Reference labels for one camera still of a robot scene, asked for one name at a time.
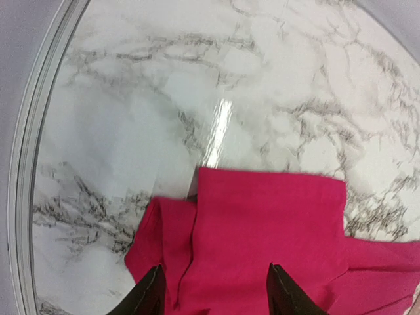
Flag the magenta red garment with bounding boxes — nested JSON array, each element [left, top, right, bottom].
[[125, 168, 419, 314]]

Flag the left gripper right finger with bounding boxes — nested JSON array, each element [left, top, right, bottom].
[[266, 263, 327, 315]]

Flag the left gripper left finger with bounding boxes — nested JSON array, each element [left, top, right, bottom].
[[110, 265, 166, 315]]

